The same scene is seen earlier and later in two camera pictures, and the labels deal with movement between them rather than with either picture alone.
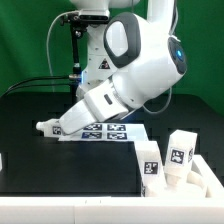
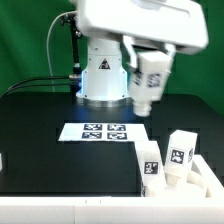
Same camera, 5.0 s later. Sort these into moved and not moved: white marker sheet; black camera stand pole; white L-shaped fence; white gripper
Moved: white gripper
Not moved: white marker sheet; white L-shaped fence; black camera stand pole
